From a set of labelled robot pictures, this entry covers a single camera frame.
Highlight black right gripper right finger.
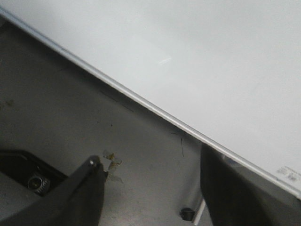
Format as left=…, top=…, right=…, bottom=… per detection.
left=200, top=144, right=301, bottom=226

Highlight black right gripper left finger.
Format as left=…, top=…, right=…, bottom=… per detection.
left=0, top=155, right=106, bottom=226

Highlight white thin rod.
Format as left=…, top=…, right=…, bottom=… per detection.
left=192, top=199, right=206, bottom=226

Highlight yellowed clear tape scraps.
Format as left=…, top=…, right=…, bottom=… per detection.
left=103, top=150, right=123, bottom=184

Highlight white barcode label sticker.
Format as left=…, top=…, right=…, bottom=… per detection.
left=277, top=166, right=301, bottom=182

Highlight white whiteboard with aluminium frame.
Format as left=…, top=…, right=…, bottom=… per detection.
left=0, top=0, right=301, bottom=198

